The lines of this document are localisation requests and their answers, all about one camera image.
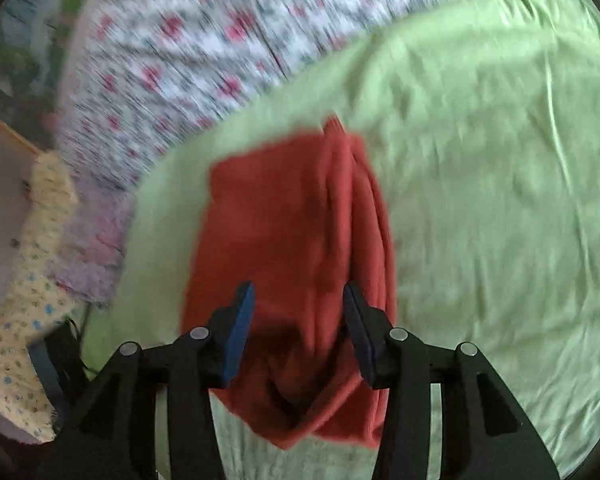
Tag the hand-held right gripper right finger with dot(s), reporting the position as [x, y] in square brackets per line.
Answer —
[362, 345]

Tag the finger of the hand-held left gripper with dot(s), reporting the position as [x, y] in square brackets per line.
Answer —
[60, 360]

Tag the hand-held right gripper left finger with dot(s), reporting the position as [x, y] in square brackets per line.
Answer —
[237, 340]

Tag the red knitted sweater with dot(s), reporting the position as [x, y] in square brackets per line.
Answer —
[280, 220]

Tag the yellow printed cloth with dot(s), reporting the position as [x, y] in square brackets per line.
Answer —
[15, 360]

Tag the pastel floral ruffled cloth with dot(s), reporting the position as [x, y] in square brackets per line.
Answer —
[95, 250]

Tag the light green bed sheet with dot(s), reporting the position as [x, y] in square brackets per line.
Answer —
[480, 160]

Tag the wooden board edge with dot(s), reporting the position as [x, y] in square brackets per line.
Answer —
[10, 132]

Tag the white pink floral quilt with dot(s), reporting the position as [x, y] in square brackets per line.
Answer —
[205, 35]

